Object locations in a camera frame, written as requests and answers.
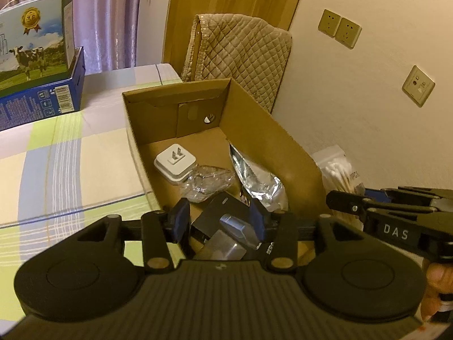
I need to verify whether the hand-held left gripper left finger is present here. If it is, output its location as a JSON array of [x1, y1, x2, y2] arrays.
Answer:
[[76, 197, 192, 274]]

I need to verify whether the silver foil bag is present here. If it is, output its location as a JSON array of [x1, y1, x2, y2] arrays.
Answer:
[[228, 143, 289, 211]]

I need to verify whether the black shaver box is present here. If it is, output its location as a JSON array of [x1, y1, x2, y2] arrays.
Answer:
[[191, 191, 280, 260]]

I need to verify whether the pink curtain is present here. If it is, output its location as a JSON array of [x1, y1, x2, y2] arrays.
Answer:
[[0, 0, 156, 75]]

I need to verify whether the clear plastic bag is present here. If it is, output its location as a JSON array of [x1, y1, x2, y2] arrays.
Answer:
[[180, 165, 236, 204]]

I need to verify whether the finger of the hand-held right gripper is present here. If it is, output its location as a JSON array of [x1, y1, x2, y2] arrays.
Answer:
[[364, 185, 453, 208], [326, 190, 437, 220]]

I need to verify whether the person's right hand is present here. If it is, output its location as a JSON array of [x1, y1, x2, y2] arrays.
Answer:
[[421, 260, 453, 323]]

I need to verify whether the checked tablecloth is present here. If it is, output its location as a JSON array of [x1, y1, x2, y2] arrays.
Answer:
[[0, 63, 185, 312]]

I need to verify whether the cow print milk carton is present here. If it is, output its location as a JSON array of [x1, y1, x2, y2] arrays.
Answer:
[[0, 0, 76, 94]]

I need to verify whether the clear bag of cotton swabs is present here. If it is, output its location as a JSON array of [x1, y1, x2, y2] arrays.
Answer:
[[313, 145, 366, 227]]

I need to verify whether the beige data wall plate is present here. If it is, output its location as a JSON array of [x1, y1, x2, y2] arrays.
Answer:
[[401, 65, 435, 107]]

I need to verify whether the white power adapter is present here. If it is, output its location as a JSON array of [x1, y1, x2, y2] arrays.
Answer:
[[154, 144, 197, 186]]

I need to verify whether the beige quilted cover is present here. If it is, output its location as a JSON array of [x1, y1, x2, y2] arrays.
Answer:
[[180, 13, 294, 114]]

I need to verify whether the blue cardboard box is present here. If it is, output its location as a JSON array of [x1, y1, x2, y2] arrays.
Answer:
[[0, 46, 86, 131]]

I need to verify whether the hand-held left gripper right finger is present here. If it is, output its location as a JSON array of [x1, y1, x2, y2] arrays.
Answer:
[[249, 198, 370, 271]]

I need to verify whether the brown cardboard box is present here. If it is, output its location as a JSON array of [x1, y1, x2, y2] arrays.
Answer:
[[121, 78, 328, 266]]

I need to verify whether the beige wall socket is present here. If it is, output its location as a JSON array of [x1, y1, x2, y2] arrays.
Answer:
[[317, 9, 342, 33], [334, 17, 362, 49]]

